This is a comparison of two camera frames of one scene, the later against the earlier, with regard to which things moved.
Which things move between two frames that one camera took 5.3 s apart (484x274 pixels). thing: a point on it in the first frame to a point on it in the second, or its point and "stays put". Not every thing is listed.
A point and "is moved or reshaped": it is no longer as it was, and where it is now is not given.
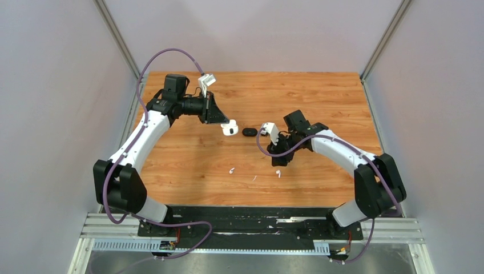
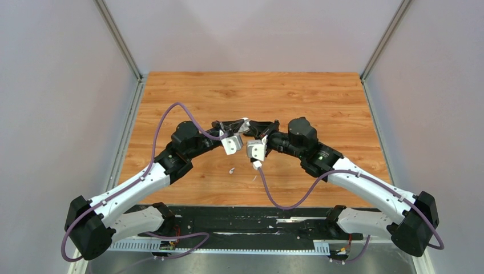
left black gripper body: [207, 106] to [218, 125]
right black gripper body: [283, 144] to [270, 129]
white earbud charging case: [230, 129] is moved or reshaped
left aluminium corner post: [117, 32] stays put
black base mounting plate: [247, 224] stays put
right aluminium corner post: [384, 40] stays put
